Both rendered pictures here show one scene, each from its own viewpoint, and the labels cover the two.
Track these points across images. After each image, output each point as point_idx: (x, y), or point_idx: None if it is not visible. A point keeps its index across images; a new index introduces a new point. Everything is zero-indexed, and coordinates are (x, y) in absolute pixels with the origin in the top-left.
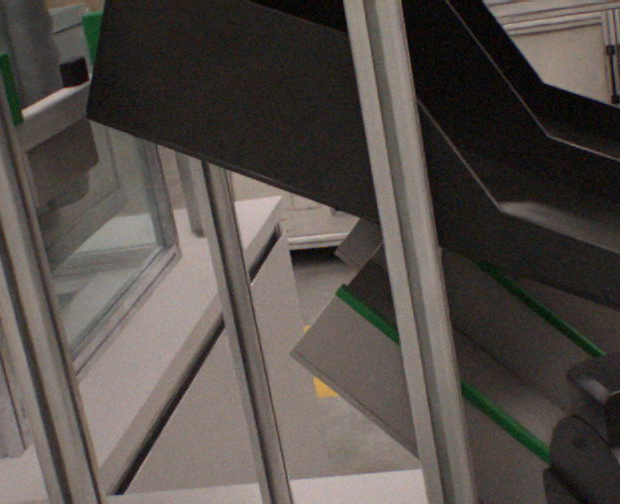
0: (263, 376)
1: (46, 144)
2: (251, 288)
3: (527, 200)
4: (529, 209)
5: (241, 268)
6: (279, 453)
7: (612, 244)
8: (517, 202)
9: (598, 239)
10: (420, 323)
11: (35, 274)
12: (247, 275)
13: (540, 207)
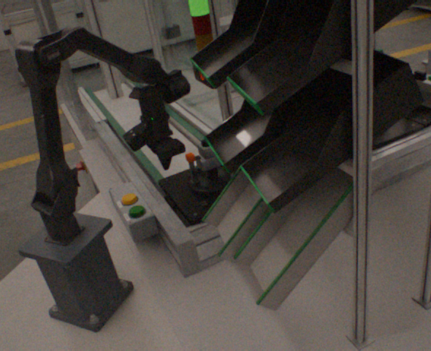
0: (428, 220)
1: None
2: None
3: (258, 134)
4: (255, 132)
5: None
6: (426, 247)
7: (237, 144)
8: (258, 131)
9: (239, 142)
10: None
11: None
12: None
13: (255, 135)
